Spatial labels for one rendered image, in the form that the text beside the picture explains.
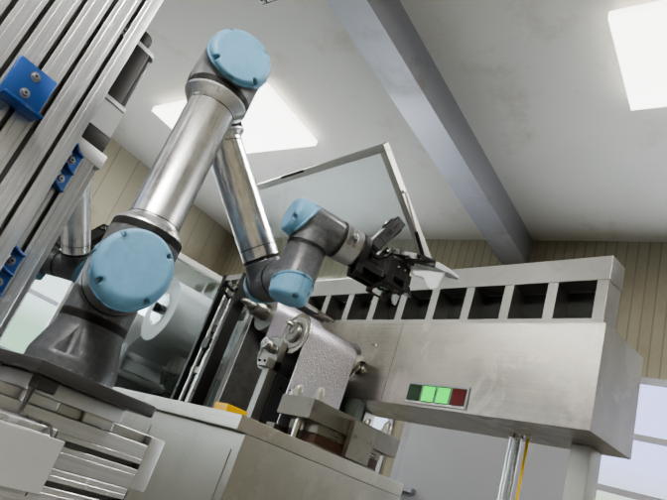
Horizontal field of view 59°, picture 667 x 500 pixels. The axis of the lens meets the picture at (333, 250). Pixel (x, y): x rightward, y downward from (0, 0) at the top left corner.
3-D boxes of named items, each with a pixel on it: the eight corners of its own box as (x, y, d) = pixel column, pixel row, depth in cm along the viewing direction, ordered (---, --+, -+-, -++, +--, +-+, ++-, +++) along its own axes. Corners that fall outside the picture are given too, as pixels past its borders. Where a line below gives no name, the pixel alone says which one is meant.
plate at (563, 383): (120, 364, 381) (140, 321, 392) (156, 380, 396) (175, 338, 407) (586, 428, 148) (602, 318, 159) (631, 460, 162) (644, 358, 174)
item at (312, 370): (283, 399, 190) (302, 345, 197) (333, 423, 202) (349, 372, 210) (284, 399, 190) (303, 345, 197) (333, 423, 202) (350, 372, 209)
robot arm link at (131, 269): (136, 329, 98) (255, 82, 119) (157, 320, 86) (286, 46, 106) (66, 299, 94) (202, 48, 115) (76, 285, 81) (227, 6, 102)
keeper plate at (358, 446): (340, 455, 177) (351, 420, 181) (362, 464, 183) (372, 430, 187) (345, 456, 175) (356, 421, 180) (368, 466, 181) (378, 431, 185)
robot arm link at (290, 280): (287, 313, 113) (306, 264, 117) (314, 308, 103) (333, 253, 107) (251, 297, 110) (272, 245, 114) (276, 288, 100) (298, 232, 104)
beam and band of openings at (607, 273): (144, 323, 393) (159, 293, 402) (155, 328, 397) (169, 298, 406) (602, 322, 161) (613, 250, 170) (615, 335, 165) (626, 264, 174)
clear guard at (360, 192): (232, 197, 294) (233, 196, 294) (272, 286, 304) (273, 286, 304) (382, 151, 215) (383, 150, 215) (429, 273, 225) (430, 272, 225)
